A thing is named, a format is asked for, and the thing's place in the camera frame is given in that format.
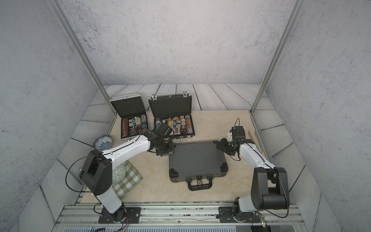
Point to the large dark grey poker case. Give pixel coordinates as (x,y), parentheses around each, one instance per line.
(197,164)

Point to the medium black poker case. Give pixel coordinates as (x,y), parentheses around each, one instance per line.
(174,111)

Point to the blue white ceramic bowl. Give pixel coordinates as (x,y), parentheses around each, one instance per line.
(103,142)

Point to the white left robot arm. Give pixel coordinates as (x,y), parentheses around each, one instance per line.
(97,171)

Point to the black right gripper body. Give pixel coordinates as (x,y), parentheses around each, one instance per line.
(226,146)

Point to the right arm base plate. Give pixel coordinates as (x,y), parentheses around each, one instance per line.
(231,215)

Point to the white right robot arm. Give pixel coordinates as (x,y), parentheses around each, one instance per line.
(269,190)

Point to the small silver poker case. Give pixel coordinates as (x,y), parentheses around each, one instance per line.
(133,114)

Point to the green checkered cloth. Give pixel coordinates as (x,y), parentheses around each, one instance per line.
(133,178)

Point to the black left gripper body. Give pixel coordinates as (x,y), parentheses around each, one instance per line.
(167,148)

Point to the glass dish on cloth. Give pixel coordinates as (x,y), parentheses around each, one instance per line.
(119,173)

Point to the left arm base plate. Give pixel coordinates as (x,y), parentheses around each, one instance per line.
(130,215)

